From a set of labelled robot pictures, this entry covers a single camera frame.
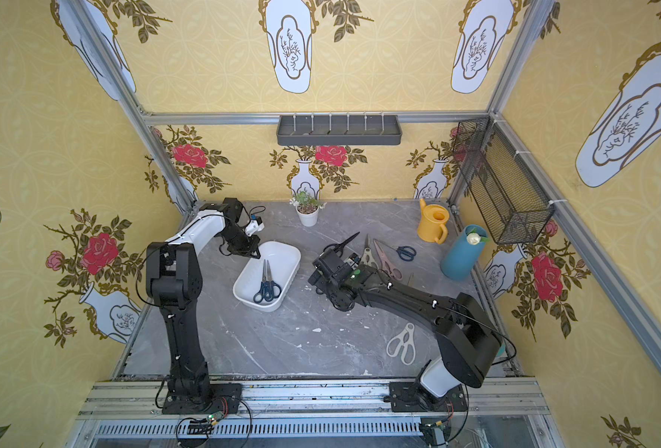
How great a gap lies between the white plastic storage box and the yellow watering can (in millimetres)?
483

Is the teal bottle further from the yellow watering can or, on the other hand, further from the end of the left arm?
the end of the left arm

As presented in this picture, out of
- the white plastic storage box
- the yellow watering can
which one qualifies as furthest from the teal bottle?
the white plastic storage box

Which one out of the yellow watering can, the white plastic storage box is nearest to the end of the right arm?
the white plastic storage box

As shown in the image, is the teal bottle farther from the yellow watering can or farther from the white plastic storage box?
the white plastic storage box

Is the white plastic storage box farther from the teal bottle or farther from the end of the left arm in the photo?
the teal bottle

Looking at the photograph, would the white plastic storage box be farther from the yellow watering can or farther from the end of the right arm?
the yellow watering can

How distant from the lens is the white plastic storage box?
3.01 feet

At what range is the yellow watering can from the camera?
3.36 feet

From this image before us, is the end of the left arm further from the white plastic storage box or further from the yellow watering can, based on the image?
the yellow watering can

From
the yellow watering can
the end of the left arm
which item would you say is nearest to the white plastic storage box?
the end of the left arm
